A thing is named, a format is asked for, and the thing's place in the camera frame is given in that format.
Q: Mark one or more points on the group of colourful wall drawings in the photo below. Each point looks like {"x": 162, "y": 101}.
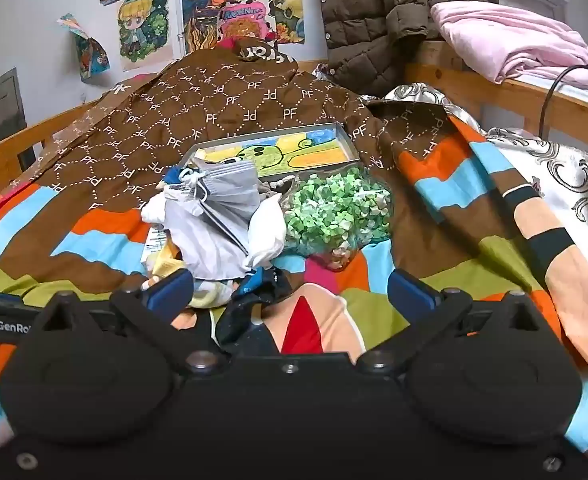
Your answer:
{"x": 204, "y": 15}

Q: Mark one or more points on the pink blanket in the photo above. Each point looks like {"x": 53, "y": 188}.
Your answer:
{"x": 514, "y": 40}

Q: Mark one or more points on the colourful striped blanket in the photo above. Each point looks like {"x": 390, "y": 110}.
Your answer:
{"x": 84, "y": 240}

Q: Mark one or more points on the pink plush toy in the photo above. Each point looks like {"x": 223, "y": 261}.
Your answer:
{"x": 226, "y": 41}

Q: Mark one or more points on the wooden bunk bed frame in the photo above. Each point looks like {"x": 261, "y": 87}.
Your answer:
{"x": 514, "y": 97}

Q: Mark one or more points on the crumpled colourful paper drawing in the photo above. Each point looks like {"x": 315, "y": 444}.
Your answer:
{"x": 86, "y": 50}

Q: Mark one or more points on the light grey cloth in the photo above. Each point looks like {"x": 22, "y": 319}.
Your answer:
{"x": 199, "y": 245}

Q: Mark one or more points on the white cloth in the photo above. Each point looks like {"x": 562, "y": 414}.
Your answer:
{"x": 266, "y": 230}

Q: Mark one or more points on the yellow patterned sock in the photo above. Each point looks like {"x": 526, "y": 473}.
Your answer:
{"x": 169, "y": 265}

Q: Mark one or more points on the wooden bed guard rail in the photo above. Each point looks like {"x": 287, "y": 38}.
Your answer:
{"x": 4, "y": 155}

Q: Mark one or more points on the green cartoon drawing sheet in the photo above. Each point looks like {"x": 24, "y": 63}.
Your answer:
{"x": 274, "y": 152}

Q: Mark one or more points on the silver ornate blanket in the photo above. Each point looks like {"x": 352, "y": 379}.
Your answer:
{"x": 564, "y": 175}

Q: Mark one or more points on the star-shaped jar of paper stars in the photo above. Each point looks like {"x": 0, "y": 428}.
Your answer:
{"x": 339, "y": 210}

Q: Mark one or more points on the dark navy sock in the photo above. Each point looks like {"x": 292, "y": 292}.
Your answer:
{"x": 254, "y": 305}

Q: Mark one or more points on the shallow grey cardboard box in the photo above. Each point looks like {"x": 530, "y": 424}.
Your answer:
{"x": 274, "y": 130}

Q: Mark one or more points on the brown puffer jacket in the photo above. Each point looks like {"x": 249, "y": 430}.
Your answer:
{"x": 374, "y": 15}

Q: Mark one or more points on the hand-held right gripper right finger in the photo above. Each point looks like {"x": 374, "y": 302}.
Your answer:
{"x": 413, "y": 291}

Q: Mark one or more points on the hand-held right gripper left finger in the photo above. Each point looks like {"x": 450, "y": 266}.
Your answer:
{"x": 171, "y": 287}

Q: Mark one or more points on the grey face mask pack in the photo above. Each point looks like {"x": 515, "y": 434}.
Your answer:
{"x": 231, "y": 185}

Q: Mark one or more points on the brown printed duvet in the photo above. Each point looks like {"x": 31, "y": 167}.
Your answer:
{"x": 224, "y": 105}

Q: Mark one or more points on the small white orange box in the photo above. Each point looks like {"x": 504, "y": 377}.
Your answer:
{"x": 155, "y": 247}

